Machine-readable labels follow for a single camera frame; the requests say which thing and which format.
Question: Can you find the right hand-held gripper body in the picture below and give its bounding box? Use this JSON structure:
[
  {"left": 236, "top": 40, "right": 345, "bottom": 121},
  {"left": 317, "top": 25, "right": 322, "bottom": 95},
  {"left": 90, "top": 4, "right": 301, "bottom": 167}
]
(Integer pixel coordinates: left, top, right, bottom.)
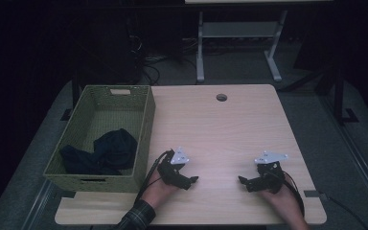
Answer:
[{"left": 246, "top": 150, "right": 288, "bottom": 195}]

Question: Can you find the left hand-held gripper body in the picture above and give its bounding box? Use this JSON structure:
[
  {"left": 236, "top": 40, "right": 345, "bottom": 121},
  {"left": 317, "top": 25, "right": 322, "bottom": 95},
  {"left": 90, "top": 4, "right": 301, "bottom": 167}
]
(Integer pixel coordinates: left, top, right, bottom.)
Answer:
[{"left": 157, "top": 147, "right": 192, "bottom": 190}]

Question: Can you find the dark navy cloth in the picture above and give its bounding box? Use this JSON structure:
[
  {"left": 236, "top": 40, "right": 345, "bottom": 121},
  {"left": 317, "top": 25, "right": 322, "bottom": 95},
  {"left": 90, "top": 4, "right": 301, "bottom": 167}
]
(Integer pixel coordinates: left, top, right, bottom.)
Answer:
[{"left": 58, "top": 127, "right": 139, "bottom": 176}]

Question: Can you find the green woven basket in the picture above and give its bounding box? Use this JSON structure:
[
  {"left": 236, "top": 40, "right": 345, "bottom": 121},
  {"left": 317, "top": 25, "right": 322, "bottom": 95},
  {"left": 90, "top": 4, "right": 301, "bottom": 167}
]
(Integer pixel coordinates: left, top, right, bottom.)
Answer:
[{"left": 42, "top": 84, "right": 156, "bottom": 194}]

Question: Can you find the person's left hand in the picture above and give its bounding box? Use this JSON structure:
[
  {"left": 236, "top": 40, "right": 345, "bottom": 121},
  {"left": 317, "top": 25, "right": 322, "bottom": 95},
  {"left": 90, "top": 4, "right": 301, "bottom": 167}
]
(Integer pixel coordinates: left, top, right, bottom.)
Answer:
[{"left": 141, "top": 172, "right": 180, "bottom": 210}]

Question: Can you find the person's right hand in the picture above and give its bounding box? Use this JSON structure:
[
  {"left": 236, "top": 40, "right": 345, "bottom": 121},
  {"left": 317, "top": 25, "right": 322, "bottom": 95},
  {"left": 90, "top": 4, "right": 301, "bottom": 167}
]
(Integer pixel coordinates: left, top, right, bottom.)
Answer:
[{"left": 260, "top": 173, "right": 306, "bottom": 223}]

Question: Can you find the grey tape strip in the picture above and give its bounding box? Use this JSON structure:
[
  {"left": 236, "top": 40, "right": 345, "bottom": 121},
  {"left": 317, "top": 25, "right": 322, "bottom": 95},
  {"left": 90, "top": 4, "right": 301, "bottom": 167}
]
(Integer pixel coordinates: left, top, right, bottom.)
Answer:
[{"left": 303, "top": 189, "right": 322, "bottom": 198}]

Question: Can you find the black stand with foot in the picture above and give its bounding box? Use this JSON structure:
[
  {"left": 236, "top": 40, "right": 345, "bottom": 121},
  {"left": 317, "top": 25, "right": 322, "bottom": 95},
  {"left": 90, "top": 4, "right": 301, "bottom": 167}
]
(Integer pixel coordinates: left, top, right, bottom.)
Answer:
[
  {"left": 331, "top": 63, "right": 360, "bottom": 127},
  {"left": 59, "top": 75, "right": 81, "bottom": 122}
]

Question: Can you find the white metal stand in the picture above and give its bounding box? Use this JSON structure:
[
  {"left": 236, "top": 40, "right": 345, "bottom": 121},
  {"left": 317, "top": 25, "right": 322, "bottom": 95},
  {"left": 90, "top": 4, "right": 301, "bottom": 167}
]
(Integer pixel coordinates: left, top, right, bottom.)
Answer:
[{"left": 195, "top": 9, "right": 289, "bottom": 83}]

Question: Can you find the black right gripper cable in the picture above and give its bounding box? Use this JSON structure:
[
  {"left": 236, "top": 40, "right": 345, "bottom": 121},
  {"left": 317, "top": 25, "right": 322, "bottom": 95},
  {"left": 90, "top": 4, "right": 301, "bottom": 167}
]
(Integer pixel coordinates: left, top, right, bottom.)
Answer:
[{"left": 279, "top": 172, "right": 306, "bottom": 219}]

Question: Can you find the black cable on floor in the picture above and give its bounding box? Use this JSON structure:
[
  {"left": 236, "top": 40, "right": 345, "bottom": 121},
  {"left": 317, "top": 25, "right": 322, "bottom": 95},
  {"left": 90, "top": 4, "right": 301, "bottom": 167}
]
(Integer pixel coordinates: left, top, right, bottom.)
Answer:
[{"left": 318, "top": 191, "right": 363, "bottom": 230}]

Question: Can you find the metal floor rail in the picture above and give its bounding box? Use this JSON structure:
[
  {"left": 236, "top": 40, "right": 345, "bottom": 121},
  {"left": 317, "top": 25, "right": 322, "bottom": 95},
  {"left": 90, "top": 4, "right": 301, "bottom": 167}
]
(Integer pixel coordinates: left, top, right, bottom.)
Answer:
[
  {"left": 319, "top": 94, "right": 368, "bottom": 214},
  {"left": 20, "top": 178, "right": 57, "bottom": 230}
]

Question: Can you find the bundle of black floor cables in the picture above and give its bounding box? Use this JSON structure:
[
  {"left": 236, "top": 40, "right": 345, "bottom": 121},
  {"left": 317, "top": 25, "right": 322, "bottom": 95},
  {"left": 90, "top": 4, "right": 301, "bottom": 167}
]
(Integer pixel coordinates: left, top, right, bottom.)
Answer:
[{"left": 126, "top": 34, "right": 199, "bottom": 86}]

